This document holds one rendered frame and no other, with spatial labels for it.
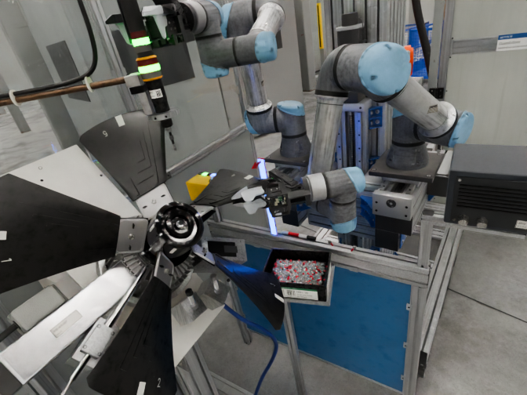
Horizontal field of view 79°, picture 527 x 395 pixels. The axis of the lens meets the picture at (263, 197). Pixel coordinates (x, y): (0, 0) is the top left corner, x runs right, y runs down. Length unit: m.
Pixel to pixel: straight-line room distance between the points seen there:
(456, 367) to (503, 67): 1.61
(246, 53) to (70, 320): 0.77
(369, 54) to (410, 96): 0.19
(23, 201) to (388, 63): 0.82
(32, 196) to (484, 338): 2.03
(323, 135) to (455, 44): 1.47
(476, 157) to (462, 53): 1.46
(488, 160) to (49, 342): 1.03
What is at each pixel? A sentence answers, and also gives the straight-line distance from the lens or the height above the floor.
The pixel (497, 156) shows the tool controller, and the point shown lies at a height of 1.24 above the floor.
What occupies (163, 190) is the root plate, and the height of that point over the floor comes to 1.27.
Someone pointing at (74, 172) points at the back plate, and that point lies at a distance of 1.11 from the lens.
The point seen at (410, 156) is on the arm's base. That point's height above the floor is 1.09.
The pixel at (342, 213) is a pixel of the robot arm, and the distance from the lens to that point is 0.92.
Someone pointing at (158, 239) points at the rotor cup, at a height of 1.22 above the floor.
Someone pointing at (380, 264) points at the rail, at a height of 0.84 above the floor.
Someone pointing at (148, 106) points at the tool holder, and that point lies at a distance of 0.78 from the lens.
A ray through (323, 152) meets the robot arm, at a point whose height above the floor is 1.24.
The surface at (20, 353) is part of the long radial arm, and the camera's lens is 0.83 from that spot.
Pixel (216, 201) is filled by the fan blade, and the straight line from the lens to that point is 0.88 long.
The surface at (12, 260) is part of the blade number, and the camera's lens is 0.78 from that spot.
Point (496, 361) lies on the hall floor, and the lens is 2.06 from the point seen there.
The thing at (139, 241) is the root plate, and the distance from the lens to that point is 0.82.
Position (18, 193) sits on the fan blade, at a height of 1.40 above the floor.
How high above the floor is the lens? 1.61
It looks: 29 degrees down
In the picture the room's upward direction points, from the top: 11 degrees counter-clockwise
